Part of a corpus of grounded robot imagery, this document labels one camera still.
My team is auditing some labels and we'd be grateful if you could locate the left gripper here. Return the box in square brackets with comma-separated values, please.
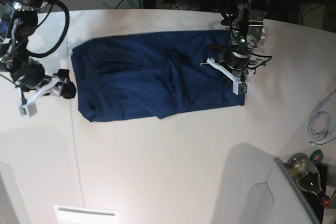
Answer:
[200, 44, 266, 95]

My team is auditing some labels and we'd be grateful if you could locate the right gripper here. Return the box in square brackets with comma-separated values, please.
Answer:
[7, 58, 77, 118]

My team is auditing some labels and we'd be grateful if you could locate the dark blue t-shirt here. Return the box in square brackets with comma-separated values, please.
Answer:
[71, 30, 245, 122]

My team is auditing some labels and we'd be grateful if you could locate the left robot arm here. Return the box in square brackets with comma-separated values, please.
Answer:
[201, 0, 272, 95]

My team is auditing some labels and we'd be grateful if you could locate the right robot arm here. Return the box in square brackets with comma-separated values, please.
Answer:
[1, 0, 77, 117]

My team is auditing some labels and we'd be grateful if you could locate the clear plastic bottle red cap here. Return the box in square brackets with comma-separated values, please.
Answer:
[287, 153, 331, 208]

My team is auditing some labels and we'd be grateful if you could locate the green tape roll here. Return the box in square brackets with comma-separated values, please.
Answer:
[310, 149, 324, 164]

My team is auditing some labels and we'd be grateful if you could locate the coiled light blue cable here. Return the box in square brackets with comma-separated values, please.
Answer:
[307, 96, 336, 145]

